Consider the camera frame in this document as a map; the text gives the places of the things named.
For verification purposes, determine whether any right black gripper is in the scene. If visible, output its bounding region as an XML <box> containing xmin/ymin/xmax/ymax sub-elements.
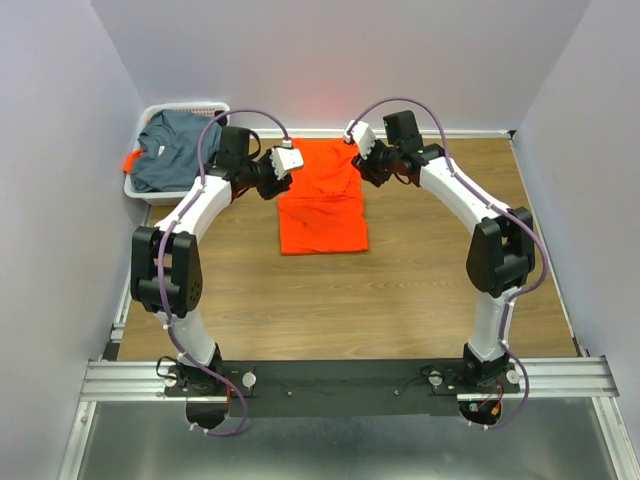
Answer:
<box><xmin>350</xmin><ymin>134</ymin><xmax>400</xmax><ymax>189</ymax></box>

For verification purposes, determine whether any orange t shirt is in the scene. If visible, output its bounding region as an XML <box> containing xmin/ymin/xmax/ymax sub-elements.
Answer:
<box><xmin>278</xmin><ymin>138</ymin><xmax>369</xmax><ymax>255</ymax></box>

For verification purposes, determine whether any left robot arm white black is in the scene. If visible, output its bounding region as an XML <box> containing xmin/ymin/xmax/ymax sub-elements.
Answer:
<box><xmin>130</xmin><ymin>127</ymin><xmax>304</xmax><ymax>396</ymax></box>

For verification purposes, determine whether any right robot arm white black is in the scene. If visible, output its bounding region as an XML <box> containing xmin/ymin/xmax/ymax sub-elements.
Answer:
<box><xmin>343</xmin><ymin>110</ymin><xmax>535</xmax><ymax>392</ymax></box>

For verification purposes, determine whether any grey blue t shirt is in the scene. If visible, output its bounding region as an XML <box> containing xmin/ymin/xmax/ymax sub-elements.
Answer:
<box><xmin>129</xmin><ymin>109</ymin><xmax>210</xmax><ymax>193</ymax></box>

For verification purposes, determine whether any white plastic laundry basket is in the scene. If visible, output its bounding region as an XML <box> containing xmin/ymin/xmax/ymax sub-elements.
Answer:
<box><xmin>124</xmin><ymin>100</ymin><xmax>230</xmax><ymax>206</ymax></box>

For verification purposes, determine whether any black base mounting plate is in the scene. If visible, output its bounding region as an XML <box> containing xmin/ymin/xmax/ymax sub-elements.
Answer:
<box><xmin>156</xmin><ymin>359</ymin><xmax>520</xmax><ymax>428</ymax></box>

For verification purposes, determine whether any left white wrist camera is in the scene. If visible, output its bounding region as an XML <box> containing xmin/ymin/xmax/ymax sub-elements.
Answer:
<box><xmin>271</xmin><ymin>147</ymin><xmax>304</xmax><ymax>180</ymax></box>

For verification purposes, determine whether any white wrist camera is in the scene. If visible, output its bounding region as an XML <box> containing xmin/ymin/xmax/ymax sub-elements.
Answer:
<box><xmin>343</xmin><ymin>119</ymin><xmax>377</xmax><ymax>159</ymax></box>
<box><xmin>271</xmin><ymin>147</ymin><xmax>304</xmax><ymax>180</ymax></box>

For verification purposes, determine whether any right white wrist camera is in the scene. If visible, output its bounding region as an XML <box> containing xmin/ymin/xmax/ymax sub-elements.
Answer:
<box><xmin>343</xmin><ymin>119</ymin><xmax>377</xmax><ymax>159</ymax></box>

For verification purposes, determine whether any aluminium frame rail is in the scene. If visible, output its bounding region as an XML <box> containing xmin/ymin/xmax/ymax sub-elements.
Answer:
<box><xmin>80</xmin><ymin>357</ymin><xmax>619</xmax><ymax>402</ymax></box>

